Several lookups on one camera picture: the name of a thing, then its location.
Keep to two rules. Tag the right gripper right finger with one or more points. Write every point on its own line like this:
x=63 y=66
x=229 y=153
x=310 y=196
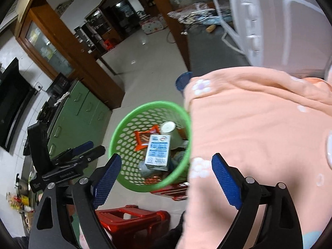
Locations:
x=280 y=227

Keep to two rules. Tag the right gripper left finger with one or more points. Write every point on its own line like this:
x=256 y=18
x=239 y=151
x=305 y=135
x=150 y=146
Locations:
x=52 y=227

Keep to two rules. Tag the orange snack wrapper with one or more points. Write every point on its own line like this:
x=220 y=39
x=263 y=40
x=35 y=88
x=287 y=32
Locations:
x=143 y=137

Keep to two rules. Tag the white blue milk carton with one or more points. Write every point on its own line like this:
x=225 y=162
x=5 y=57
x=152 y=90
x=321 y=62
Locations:
x=157 y=154

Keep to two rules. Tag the white paper cup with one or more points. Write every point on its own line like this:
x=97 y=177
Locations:
x=176 y=140

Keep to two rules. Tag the white plastic lid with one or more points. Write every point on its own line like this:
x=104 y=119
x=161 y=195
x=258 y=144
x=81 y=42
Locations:
x=329 y=150

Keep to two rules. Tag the green plastic trash basket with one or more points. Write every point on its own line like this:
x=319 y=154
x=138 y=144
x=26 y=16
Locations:
x=123 y=143

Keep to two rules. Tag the blue lined trash bin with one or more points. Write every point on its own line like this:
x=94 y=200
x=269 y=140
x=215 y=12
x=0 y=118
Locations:
x=183 y=80

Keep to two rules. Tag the green cabinet opposite side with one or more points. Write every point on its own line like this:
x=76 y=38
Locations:
x=82 y=117

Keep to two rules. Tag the gas stove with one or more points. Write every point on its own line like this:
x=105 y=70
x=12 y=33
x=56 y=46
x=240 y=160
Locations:
x=47 y=113

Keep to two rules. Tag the red plastic stool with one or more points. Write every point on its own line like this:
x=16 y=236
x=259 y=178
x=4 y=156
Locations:
x=132 y=227

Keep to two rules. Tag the black range hood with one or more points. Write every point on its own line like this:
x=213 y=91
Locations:
x=16 y=93

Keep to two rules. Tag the pink fleece blanket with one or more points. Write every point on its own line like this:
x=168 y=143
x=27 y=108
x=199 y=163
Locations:
x=272 y=127

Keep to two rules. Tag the polka dot storage boxes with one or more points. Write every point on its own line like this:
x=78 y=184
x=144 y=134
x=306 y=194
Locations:
x=153 y=25

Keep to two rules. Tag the small brown cork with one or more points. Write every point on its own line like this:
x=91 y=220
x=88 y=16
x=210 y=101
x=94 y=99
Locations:
x=210 y=28

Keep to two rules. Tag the clear plastic bag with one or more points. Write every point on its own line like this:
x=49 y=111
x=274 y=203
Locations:
x=184 y=12

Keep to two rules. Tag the white microwave oven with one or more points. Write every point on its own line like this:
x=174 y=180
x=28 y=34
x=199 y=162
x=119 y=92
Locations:
x=289 y=35

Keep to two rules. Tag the brown wooden door frame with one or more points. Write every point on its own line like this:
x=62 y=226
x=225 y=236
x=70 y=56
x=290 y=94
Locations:
x=85 y=67

